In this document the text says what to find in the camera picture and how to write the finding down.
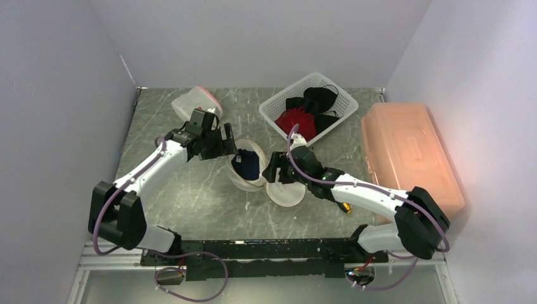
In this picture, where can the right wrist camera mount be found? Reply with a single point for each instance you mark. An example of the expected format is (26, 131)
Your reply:
(295, 140)

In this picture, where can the black yellow short screwdriver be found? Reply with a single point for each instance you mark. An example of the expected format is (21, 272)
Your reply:
(344, 207)

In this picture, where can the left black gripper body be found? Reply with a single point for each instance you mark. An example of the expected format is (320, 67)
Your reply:
(213, 146)

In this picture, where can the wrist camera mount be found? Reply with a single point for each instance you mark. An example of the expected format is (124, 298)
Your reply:
(215, 110)
(295, 140)

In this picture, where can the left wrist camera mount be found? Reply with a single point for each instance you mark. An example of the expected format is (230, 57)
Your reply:
(215, 110)

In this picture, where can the red bra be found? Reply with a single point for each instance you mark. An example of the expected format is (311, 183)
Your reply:
(306, 121)

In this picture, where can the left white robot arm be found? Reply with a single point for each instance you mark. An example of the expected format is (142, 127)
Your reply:
(117, 216)

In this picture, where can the black bra in basket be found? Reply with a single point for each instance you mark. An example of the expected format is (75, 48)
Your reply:
(318, 101)

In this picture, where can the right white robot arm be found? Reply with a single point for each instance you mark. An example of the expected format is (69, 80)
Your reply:
(417, 224)

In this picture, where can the orange translucent storage box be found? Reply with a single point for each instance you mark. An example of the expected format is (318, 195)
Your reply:
(402, 150)

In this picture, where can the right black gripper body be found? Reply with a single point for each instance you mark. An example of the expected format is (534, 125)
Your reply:
(290, 175)

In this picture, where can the white plastic basket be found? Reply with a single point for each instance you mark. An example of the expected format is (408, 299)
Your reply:
(272, 108)

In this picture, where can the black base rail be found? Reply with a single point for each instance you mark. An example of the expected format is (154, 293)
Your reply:
(210, 259)

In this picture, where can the navy blue bra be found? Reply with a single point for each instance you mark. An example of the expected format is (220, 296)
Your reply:
(246, 164)

